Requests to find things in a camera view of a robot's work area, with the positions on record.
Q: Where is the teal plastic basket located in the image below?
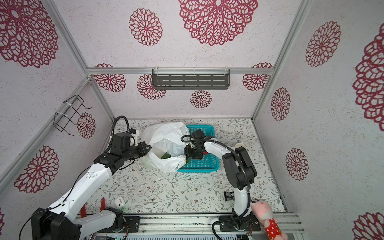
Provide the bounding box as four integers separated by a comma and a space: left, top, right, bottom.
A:
178, 125, 220, 173

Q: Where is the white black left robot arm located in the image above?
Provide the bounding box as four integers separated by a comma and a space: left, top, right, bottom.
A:
28, 128, 152, 240

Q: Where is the grey wall shelf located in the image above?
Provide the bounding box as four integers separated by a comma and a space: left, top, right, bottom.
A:
152, 69, 231, 90

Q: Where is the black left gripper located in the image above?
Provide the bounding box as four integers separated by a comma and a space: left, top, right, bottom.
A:
123, 141, 152, 162

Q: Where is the white plastic bag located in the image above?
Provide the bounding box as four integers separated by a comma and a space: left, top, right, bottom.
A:
141, 122, 190, 173

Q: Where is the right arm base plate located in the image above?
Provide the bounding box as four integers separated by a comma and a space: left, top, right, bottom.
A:
220, 214, 261, 232

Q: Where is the lime green fruit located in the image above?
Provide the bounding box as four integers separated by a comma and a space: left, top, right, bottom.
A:
161, 153, 172, 160

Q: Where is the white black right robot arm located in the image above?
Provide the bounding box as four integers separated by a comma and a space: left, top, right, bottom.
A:
181, 130, 257, 224

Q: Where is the white cup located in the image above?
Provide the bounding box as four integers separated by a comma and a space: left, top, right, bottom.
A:
235, 143, 248, 150

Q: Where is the red handled tool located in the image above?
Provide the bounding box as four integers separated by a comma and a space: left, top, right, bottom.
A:
79, 197, 106, 218

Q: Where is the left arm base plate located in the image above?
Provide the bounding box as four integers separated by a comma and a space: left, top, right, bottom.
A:
100, 216, 141, 233

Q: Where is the white small adapter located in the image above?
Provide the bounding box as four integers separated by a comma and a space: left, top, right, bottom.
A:
115, 197, 126, 209

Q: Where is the small black packet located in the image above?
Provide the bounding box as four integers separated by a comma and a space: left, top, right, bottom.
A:
224, 192, 235, 202

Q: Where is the pink plush toy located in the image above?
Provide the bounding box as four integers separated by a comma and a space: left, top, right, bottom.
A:
251, 201, 289, 240

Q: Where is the black wire wall rack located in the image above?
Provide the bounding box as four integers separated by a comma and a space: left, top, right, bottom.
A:
53, 95, 91, 136

